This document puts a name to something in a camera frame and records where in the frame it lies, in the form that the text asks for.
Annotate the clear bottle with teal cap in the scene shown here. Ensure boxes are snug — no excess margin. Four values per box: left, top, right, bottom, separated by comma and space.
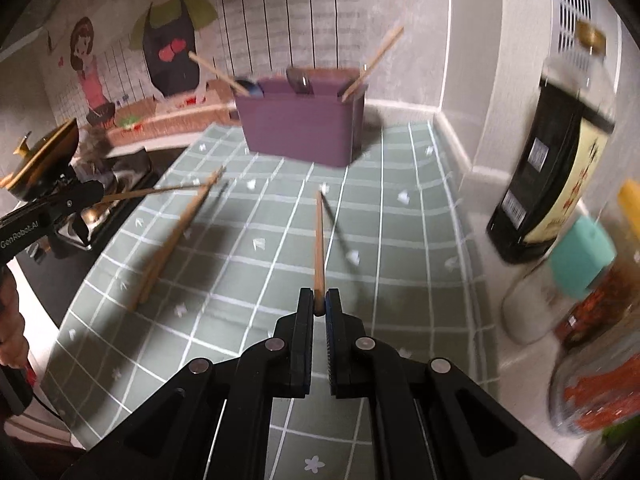
502, 215, 618, 346

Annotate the glass jar with orange contents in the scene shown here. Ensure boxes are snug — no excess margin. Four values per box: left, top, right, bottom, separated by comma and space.
547, 340, 640, 441

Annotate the dark sauce bottle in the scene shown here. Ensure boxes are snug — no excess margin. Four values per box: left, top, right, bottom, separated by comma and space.
487, 17, 621, 265

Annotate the wall poster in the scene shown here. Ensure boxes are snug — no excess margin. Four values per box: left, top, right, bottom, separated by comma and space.
42, 0, 326, 148

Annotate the red chili sauce jar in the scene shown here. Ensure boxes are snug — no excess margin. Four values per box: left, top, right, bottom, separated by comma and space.
557, 180, 640, 353

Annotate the purple utensil container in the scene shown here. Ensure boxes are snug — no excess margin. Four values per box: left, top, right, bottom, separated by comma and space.
234, 67, 370, 168

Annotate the grey translucent spoon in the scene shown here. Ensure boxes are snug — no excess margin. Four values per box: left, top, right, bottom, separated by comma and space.
286, 67, 315, 95

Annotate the black gas stove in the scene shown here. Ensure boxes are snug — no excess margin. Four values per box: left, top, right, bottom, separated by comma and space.
27, 152, 163, 261

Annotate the black pot with gold lid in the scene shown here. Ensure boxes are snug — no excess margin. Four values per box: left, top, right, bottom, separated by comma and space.
0, 117, 81, 200

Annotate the dark brown spoon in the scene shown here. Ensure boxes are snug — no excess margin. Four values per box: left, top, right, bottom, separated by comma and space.
232, 77, 265, 100

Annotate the green checked mat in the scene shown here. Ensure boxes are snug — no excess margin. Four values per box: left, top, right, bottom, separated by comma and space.
42, 119, 501, 480

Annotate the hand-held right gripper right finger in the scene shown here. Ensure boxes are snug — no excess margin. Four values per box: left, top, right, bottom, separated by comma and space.
325, 287, 581, 480

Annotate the white vented appliance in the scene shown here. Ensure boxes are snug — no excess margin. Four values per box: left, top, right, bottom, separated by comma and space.
547, 0, 626, 71

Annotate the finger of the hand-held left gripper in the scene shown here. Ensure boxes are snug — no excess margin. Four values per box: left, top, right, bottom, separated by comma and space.
52, 180, 106, 212

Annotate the person's left hand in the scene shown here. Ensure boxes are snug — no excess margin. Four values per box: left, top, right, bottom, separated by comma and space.
0, 270, 28, 368

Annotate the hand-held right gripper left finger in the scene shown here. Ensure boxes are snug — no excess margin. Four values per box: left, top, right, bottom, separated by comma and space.
60, 287, 316, 480

